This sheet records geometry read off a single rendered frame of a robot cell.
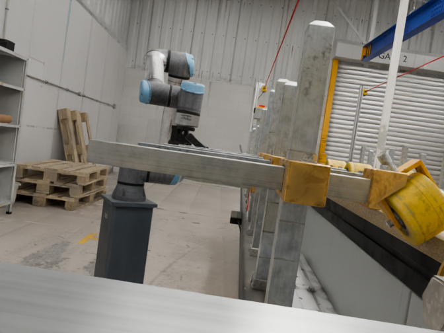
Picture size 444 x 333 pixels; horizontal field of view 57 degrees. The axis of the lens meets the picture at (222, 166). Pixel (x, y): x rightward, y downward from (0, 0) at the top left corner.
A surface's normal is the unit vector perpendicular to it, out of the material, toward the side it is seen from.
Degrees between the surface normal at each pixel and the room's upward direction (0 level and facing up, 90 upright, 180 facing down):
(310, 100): 90
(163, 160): 90
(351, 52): 90
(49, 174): 90
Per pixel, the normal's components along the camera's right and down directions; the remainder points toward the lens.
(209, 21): 0.00, 0.05
